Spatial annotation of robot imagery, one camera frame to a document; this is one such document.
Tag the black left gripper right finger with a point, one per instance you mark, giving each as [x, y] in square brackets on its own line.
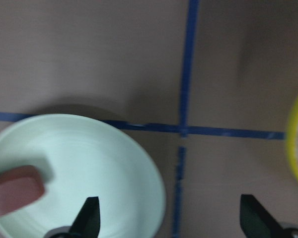
[255, 221]

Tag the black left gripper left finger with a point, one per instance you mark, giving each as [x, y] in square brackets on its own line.
[87, 222]

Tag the light green plate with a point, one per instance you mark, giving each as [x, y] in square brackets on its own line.
[79, 157]

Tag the brown rectangular bun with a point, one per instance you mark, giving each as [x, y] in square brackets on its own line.
[19, 187]

